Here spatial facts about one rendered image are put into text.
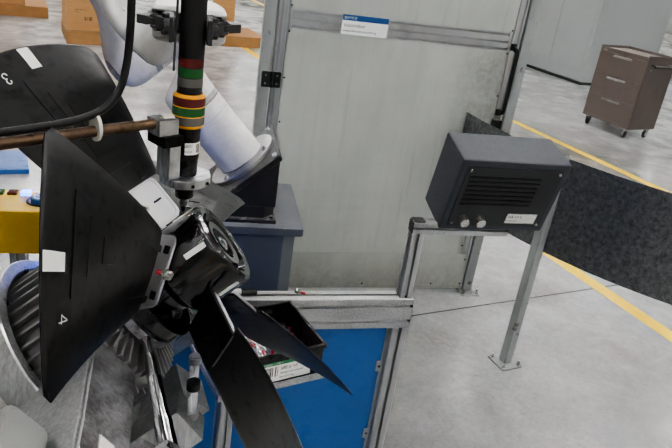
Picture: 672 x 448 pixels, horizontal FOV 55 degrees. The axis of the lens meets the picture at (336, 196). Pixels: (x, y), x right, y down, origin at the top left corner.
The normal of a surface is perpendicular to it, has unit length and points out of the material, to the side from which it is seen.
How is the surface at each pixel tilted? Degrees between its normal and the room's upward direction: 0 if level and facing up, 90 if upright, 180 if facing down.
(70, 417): 40
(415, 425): 0
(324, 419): 90
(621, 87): 90
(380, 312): 90
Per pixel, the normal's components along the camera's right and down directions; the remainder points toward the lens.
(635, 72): -0.87, 0.07
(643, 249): -0.57, 0.23
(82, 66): 0.64, -0.58
